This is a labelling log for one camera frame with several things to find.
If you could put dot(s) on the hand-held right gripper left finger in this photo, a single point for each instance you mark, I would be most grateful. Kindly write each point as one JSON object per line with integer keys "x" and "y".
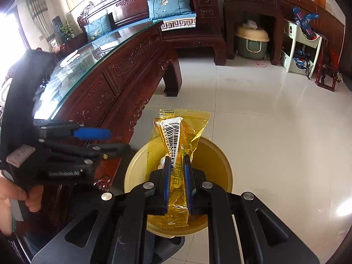
{"x": 165, "y": 187}

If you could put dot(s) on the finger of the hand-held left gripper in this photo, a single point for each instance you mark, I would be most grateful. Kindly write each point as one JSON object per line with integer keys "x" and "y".
{"x": 110, "y": 148}
{"x": 93, "y": 134}

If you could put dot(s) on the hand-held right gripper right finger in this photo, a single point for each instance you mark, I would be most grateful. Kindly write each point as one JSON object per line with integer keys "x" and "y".
{"x": 188, "y": 181}

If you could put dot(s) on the yellow waste bin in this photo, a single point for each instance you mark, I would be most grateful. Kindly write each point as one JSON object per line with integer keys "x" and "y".
{"x": 217, "y": 165}

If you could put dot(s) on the gold snack wrapper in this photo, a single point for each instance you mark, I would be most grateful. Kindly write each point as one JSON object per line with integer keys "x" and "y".
{"x": 176, "y": 143}

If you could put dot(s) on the person's left hand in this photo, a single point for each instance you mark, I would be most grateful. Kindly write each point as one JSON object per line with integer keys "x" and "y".
{"x": 34, "y": 200}

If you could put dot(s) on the person's dark trouser leg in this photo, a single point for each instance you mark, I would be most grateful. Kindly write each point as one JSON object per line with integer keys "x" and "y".
{"x": 165, "y": 249}

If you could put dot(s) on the dark wooden coffee table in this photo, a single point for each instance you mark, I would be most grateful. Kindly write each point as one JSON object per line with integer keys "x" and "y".
{"x": 123, "y": 68}

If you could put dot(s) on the wooden corner table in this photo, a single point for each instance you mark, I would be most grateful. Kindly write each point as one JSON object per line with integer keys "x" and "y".
{"x": 74, "y": 42}

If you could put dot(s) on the black tower air conditioner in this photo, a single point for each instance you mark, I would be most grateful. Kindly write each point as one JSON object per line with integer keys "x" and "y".
{"x": 57, "y": 29}

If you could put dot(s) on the potted green plant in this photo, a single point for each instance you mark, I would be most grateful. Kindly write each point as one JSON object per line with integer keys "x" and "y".
{"x": 66, "y": 30}

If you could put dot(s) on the patterned curtain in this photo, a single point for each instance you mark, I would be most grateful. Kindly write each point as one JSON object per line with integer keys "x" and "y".
{"x": 34, "y": 16}

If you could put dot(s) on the blue floral cushion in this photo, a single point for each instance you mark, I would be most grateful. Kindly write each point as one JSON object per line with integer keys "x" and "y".
{"x": 169, "y": 7}
{"x": 96, "y": 27}

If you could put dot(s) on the blue sofa seat pad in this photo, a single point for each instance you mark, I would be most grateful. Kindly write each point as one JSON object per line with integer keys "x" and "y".
{"x": 176, "y": 25}

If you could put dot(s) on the carved wooden sofa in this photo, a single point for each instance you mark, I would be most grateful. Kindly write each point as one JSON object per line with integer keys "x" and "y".
{"x": 132, "y": 2}

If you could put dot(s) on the red rubber band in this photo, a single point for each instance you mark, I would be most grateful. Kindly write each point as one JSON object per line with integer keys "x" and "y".
{"x": 261, "y": 64}

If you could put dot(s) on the green pet carrier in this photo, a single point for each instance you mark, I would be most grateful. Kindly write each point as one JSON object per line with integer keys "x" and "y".
{"x": 251, "y": 41}

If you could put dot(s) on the red wooden stand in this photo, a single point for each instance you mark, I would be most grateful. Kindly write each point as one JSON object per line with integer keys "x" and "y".
{"x": 326, "y": 81}

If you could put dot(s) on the white storage shelf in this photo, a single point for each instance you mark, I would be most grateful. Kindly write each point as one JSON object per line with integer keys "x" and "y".
{"x": 291, "y": 33}

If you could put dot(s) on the dark wooden side cabinet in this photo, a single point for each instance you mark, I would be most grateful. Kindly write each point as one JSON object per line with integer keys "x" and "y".
{"x": 253, "y": 2}

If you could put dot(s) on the blue toy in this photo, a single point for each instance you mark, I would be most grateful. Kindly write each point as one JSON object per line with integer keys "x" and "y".
{"x": 304, "y": 22}

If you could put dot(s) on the small photo frame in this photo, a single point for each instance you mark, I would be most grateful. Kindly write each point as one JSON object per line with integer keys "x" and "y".
{"x": 54, "y": 44}

